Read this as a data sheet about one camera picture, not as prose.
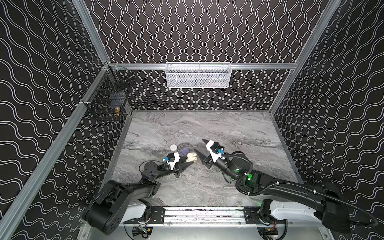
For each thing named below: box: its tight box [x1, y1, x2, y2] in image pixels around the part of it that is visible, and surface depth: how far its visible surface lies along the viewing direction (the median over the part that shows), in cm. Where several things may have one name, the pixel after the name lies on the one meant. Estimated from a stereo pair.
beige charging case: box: [186, 152, 198, 162], surface depth 72 cm
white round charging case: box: [170, 144, 178, 151], surface depth 100 cm
